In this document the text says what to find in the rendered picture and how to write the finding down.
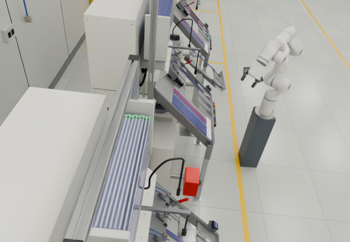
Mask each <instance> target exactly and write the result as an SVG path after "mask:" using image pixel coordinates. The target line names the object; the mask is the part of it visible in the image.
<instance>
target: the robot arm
mask: <svg viewBox="0 0 350 242"><path fill-rule="evenodd" d="M302 50H303V48H302V44H301V42H300V41H299V39H298V38H297V37H296V30H295V28H294V27H293V26H288V27H286V28H284V29H283V30H282V31H281V32H280V33H279V34H278V35H277V36H276V37H275V38H274V39H273V40H269V41H268V43H267V44H266V46H265V47H264V49H263V50H262V51H261V53H260V54H259V56H258V57H257V60H254V61H253V62H252V64H251V65H250V66H249V67H244V68H243V76H242V77H241V81H243V80H244V79H245V78H246V75H248V74H249V75H250V76H252V77H253V78H255V82H254V83H253V84H252V85H251V87H252V88H254V87H255V86H256V84H258V83H260V82H262V81H264V83H265V84H266V85H268V86H270V87H273V88H275V89H268V90H266V92H265V94H264V97H263V99H262V102H261V105H260V106H258V107H256V109H255V114H257V116H259V117H260V118H262V119H266V120H270V119H273V118H274V117H275V112H274V110H273V109H274V106H275V104H276V101H277V99H278V96H279V95H280V94H282V93H284V92H286V91H288V90H289V88H290V87H291V82H290V80H289V79H287V78H285V77H282V76H280V75H279V74H282V73H283V72H284V71H285V70H286V69H287V66H288V63H289V59H288V55H290V56H294V57H296V56H299V55H300V54H301V53H302ZM271 60H272V61H274V62H275V65H274V68H273V69H272V70H271V71H269V72H268V73H267V74H266V75H265V77H264V79H263V77H262V75H263V73H264V71H265V69H266V66H267V65H268V64H269V62H270V61H271ZM246 69H247V70H246ZM259 79H261V80H259Z"/></svg>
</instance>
